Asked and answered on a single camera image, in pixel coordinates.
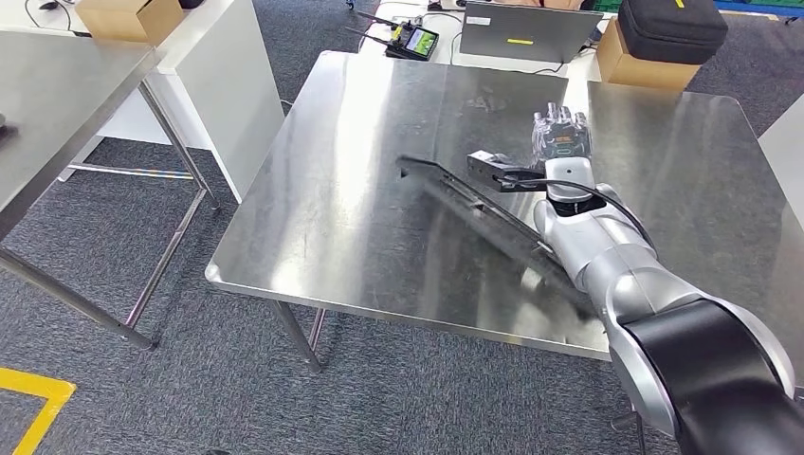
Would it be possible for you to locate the stainless steel table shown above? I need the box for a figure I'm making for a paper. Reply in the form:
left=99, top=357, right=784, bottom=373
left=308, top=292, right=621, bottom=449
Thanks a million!
left=0, top=31, right=222, bottom=352

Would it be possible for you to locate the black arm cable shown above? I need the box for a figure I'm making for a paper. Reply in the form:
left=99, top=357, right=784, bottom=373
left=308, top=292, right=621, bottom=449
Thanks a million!
left=518, top=178, right=658, bottom=252

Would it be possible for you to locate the black carry case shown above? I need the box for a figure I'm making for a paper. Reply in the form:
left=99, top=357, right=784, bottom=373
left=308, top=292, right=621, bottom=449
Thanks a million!
left=617, top=0, right=730, bottom=66

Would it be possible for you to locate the black remote controller with screen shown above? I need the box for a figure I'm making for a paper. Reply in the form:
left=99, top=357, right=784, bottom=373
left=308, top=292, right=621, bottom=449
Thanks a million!
left=343, top=9, right=441, bottom=63

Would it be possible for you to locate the white desk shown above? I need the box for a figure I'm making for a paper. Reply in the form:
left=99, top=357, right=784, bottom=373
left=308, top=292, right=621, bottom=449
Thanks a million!
left=0, top=0, right=287, bottom=204
left=758, top=92, right=804, bottom=235
left=351, top=0, right=630, bottom=86

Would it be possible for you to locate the yellow floor tape square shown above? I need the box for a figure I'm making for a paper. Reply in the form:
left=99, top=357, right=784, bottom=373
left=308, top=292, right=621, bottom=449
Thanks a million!
left=0, top=367, right=78, bottom=455

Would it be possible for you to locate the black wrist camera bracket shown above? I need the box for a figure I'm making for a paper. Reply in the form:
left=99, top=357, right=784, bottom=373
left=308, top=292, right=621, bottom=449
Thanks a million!
left=492, top=164, right=549, bottom=193

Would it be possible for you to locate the brown cardboard box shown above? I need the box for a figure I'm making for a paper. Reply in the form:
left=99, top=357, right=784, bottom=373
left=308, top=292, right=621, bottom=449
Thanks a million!
left=75, top=0, right=185, bottom=46
left=594, top=17, right=702, bottom=94

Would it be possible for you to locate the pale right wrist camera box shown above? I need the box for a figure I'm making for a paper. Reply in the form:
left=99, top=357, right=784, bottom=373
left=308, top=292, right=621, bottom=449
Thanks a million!
left=466, top=149, right=515, bottom=191

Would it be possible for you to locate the grey laptop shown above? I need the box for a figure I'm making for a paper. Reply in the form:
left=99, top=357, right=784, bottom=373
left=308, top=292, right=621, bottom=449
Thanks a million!
left=458, top=1, right=604, bottom=65

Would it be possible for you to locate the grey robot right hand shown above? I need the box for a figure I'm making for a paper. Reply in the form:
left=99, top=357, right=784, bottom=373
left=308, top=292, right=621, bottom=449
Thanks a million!
left=530, top=101, right=594, bottom=161

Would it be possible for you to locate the black plastic frame part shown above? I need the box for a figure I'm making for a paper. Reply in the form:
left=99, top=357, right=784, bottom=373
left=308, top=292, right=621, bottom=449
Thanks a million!
left=395, top=155, right=598, bottom=319

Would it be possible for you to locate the stainless steel workbench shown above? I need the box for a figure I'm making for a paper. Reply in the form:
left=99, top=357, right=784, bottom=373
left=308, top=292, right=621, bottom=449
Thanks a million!
left=205, top=49, right=804, bottom=455

